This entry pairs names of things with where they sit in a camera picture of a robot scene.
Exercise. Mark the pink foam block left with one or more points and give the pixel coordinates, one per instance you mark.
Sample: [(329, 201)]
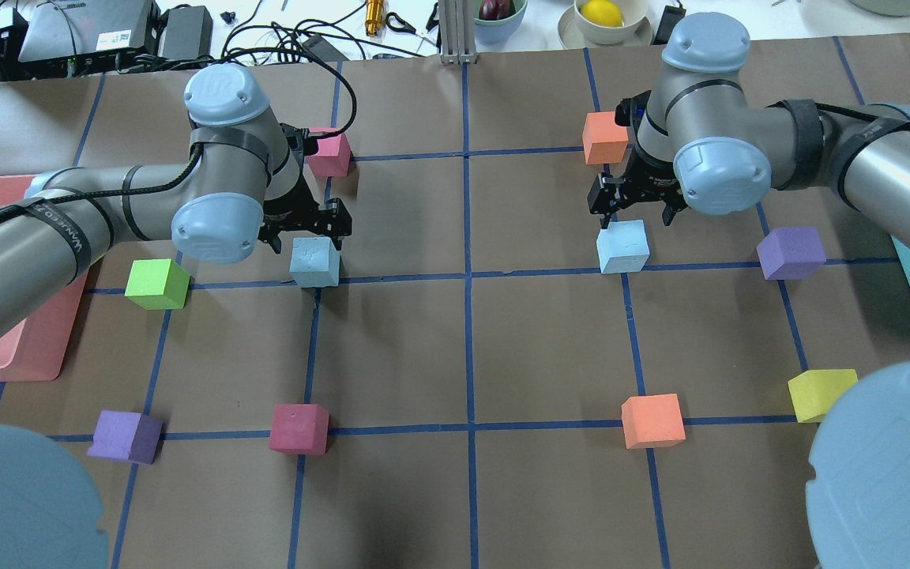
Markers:
[(333, 156)]

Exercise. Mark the pink plastic bin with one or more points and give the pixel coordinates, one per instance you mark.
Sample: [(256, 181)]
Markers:
[(34, 349)]

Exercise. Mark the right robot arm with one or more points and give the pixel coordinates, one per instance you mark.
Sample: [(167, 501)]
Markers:
[(699, 145)]

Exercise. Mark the black electronics box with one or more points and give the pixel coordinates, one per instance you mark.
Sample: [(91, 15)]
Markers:
[(89, 31)]

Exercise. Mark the purple foam block right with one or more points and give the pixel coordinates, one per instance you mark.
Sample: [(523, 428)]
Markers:
[(791, 253)]

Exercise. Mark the black power adapter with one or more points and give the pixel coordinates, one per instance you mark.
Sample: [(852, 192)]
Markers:
[(320, 48)]

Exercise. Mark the orange foam block far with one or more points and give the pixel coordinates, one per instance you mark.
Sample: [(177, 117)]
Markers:
[(604, 141)]

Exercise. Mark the orange foam block near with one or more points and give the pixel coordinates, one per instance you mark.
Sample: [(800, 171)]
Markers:
[(652, 422)]

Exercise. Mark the purple foam block left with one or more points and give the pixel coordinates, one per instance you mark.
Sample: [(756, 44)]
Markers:
[(122, 436)]

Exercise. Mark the magenta foam block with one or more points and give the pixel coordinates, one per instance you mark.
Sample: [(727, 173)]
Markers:
[(299, 429)]

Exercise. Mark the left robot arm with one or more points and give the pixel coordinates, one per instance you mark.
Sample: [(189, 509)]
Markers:
[(242, 185)]

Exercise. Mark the green foam block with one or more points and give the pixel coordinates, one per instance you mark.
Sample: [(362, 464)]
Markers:
[(157, 284)]

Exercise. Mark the light blue foam block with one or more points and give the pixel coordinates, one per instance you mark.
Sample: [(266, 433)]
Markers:
[(623, 247), (314, 262)]

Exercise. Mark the purple foam block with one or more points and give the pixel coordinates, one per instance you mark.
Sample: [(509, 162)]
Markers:
[(122, 436), (791, 253)]

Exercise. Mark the brass metal tool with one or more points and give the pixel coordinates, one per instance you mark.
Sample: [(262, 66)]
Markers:
[(374, 18)]

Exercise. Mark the orange foam block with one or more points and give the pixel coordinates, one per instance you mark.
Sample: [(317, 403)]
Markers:
[(652, 422), (604, 141)]

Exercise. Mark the yellow foam block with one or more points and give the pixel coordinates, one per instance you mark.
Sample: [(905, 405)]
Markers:
[(814, 392)]

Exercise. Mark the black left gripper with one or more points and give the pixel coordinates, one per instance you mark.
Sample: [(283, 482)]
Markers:
[(295, 207)]

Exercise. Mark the bowl with lemon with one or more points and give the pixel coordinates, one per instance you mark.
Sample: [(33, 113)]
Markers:
[(605, 23)]

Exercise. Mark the aluminium extrusion post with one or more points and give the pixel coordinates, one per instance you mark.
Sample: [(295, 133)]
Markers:
[(457, 35)]

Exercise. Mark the green bowl with fruit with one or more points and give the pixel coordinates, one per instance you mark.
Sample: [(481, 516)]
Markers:
[(497, 21)]

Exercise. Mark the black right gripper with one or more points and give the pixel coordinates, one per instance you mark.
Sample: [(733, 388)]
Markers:
[(649, 180)]

